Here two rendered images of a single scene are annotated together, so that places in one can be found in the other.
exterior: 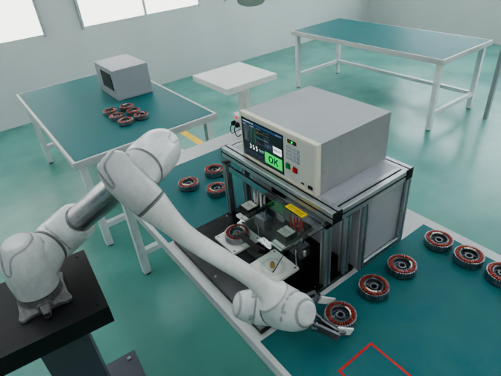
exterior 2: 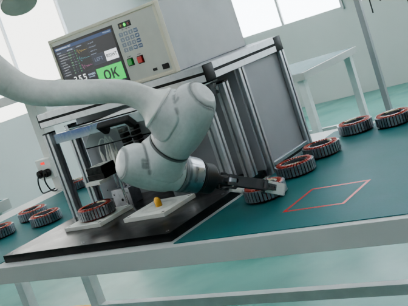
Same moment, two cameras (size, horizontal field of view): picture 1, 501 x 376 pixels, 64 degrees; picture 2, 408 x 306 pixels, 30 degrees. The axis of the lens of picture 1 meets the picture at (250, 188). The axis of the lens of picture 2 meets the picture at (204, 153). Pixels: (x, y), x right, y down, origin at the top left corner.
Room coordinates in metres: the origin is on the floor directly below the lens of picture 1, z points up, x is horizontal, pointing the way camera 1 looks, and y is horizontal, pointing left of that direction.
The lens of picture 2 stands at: (-0.85, 0.44, 1.19)
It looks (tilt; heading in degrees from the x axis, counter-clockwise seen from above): 8 degrees down; 342
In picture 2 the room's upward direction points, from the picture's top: 19 degrees counter-clockwise
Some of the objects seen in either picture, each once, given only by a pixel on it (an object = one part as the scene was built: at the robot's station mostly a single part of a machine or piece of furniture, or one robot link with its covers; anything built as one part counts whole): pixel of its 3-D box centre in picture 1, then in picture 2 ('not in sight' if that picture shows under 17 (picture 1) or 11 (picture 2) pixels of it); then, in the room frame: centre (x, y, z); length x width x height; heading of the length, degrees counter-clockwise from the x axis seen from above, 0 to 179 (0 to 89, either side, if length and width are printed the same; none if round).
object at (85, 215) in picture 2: (237, 233); (96, 210); (1.37, 0.08, 0.80); 0.11 x 0.11 x 0.04
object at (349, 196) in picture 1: (309, 160); (158, 82); (1.45, -0.26, 1.09); 0.68 x 0.44 x 0.05; 34
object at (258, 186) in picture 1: (269, 194); (121, 121); (1.33, -0.07, 1.03); 0.62 x 0.01 x 0.03; 34
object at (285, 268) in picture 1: (272, 267); (159, 207); (1.17, -0.06, 0.78); 0.15 x 0.15 x 0.01; 34
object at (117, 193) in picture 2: not in sight; (126, 194); (1.45, -0.04, 0.80); 0.08 x 0.05 x 0.06; 34
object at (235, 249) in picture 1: (238, 238); (99, 218); (1.37, 0.08, 0.78); 0.15 x 0.15 x 0.01; 34
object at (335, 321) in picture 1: (340, 315); (265, 190); (0.91, -0.27, 0.77); 0.11 x 0.11 x 0.04
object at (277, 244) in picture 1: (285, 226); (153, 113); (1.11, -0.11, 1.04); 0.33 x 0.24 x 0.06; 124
